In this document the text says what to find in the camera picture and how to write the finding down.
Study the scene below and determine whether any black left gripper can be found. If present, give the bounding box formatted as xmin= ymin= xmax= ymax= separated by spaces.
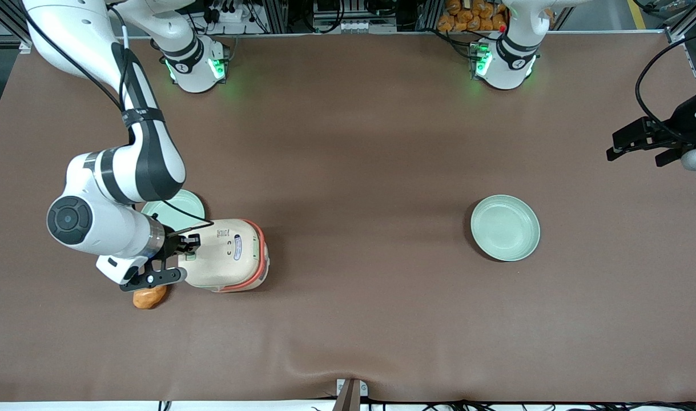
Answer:
xmin=606 ymin=86 xmax=696 ymax=168

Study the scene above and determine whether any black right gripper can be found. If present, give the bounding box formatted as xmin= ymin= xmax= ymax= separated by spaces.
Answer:
xmin=151 ymin=226 xmax=202 ymax=278

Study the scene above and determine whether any cream rice cooker orange trim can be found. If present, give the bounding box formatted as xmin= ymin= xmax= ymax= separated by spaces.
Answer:
xmin=178 ymin=218 xmax=270 ymax=293

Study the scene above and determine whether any pale green plate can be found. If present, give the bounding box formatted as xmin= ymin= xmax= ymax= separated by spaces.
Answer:
xmin=140 ymin=189 xmax=206 ymax=224
xmin=470 ymin=195 xmax=541 ymax=263

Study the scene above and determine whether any orange-brown potato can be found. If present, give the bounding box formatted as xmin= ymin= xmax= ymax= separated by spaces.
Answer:
xmin=132 ymin=284 xmax=168 ymax=310

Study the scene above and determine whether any brown table cover mat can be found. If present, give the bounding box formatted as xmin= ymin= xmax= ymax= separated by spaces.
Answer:
xmin=0 ymin=31 xmax=696 ymax=404

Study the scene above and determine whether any bag of orange bread rolls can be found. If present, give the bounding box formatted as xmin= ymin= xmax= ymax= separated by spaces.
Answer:
xmin=436 ymin=0 xmax=509 ymax=34

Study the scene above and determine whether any white power strip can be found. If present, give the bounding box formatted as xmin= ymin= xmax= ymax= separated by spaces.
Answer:
xmin=202 ymin=0 xmax=252 ymax=25

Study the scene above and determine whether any white terminal block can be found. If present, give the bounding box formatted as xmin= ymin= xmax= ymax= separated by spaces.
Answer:
xmin=312 ymin=16 xmax=398 ymax=34

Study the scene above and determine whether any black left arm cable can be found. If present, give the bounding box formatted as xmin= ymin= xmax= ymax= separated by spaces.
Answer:
xmin=635 ymin=33 xmax=696 ymax=144

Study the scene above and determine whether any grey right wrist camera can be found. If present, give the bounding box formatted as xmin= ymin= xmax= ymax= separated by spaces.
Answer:
xmin=95 ymin=254 xmax=187 ymax=293

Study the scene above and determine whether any aluminium frame post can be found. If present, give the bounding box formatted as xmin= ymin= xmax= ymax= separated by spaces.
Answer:
xmin=0 ymin=0 xmax=34 ymax=53
xmin=663 ymin=0 xmax=696 ymax=45

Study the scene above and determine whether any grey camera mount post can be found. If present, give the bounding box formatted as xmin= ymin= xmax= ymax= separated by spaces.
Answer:
xmin=333 ymin=378 xmax=369 ymax=411

